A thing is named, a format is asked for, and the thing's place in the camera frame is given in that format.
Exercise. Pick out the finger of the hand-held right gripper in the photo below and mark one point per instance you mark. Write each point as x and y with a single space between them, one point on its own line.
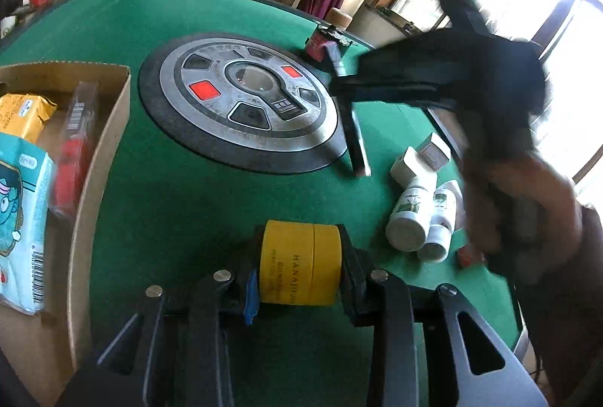
405 63
395 93

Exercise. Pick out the white green label bottle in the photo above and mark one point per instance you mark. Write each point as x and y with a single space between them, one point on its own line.
410 214
440 223

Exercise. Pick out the cork-top bottle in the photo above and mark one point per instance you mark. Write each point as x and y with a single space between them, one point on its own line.
339 17

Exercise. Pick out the small white barcode box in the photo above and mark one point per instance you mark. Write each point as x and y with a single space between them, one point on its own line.
436 150

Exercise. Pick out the person's right hand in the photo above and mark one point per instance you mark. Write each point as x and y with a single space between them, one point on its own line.
518 199

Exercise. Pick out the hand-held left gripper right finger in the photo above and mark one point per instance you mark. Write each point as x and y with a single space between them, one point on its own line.
353 289

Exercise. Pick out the teal tissue packet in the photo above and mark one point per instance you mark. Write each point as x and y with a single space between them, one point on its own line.
23 218

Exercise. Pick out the clear packet red item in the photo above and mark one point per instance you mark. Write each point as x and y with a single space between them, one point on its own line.
70 162

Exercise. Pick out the yellow round container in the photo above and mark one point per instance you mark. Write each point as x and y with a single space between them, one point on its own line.
297 261

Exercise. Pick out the person's right forearm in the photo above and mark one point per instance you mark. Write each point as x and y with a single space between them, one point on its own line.
574 317

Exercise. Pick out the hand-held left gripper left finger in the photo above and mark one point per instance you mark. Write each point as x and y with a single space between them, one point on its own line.
249 301

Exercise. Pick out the round table centre disc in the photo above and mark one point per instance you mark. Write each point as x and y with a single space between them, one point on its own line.
212 124

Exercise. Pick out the cardboard box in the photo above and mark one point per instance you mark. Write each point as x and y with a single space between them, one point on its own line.
94 199

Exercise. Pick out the yellow packet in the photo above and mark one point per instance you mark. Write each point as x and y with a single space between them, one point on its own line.
23 115

